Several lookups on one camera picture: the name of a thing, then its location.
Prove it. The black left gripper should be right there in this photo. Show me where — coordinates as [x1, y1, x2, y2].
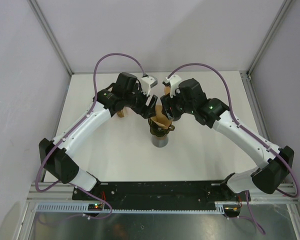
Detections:
[124, 83, 158, 119]

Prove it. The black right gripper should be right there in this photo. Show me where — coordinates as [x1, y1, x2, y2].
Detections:
[161, 86, 196, 121]

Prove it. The brown paper coffee filter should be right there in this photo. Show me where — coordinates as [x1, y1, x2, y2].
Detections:
[164, 85, 171, 95]

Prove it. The orange coffee filter box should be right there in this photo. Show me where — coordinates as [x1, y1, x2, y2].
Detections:
[116, 108, 126, 118]

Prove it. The olive green plastic dripper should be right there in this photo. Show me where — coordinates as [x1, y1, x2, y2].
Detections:
[148, 118, 175, 138]

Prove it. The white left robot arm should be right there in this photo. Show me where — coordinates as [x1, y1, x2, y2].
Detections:
[39, 72, 158, 200]

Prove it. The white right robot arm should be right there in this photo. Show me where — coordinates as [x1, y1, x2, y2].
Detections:
[160, 75, 295, 201]

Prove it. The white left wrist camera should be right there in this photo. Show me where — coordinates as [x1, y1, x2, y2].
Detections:
[139, 75, 158, 97]

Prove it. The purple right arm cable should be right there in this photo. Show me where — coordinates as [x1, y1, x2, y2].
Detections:
[167, 62, 300, 236]

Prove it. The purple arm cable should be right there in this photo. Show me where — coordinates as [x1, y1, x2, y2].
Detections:
[35, 52, 148, 222]
[167, 62, 300, 236]

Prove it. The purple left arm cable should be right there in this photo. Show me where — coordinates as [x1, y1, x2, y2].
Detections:
[35, 52, 148, 222]

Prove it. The grey slotted cable duct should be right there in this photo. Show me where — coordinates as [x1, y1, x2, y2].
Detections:
[35, 202, 225, 214]

